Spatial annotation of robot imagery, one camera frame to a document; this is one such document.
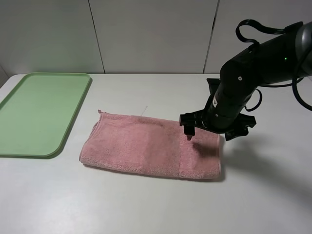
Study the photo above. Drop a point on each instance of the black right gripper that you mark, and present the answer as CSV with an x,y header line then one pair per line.
x,y
198,119

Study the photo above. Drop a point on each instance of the pink fluffy towel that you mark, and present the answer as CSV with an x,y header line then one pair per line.
x,y
151,147

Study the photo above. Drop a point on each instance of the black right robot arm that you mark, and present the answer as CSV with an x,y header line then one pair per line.
x,y
280,62

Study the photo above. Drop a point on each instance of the green plastic tray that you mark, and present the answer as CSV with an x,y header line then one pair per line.
x,y
36,117

